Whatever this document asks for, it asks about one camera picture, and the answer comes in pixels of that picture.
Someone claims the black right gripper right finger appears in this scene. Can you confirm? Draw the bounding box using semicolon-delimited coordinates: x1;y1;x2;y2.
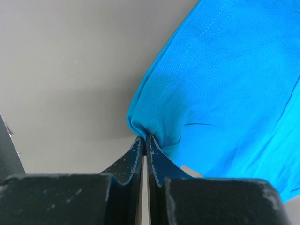
146;136;290;225

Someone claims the blue t shirt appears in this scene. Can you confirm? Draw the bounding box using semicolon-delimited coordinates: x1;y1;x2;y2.
127;0;300;202

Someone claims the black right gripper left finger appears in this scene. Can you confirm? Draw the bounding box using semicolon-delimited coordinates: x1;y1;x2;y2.
0;137;144;225

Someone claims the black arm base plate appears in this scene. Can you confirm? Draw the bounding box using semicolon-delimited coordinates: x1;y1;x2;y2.
0;117;26;182

